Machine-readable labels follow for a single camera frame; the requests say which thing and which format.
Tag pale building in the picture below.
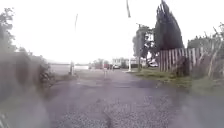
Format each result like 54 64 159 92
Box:
111 57 130 69

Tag pale pole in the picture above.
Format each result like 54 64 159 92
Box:
125 0 133 73

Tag grey asphalt path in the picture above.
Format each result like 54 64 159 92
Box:
19 68 224 128

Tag leafy tree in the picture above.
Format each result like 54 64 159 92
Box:
131 23 158 72

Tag thin pole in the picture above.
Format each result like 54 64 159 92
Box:
69 13 79 76

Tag grass verge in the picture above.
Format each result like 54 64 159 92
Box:
132 67 224 96

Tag wooden picket fence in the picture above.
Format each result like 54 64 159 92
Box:
157 46 224 79

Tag tall dark conifer tree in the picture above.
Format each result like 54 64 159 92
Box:
153 0 185 52

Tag green hedge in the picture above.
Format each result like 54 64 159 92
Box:
0 7 56 101

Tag bushes behind fence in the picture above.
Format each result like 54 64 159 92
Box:
186 22 224 56

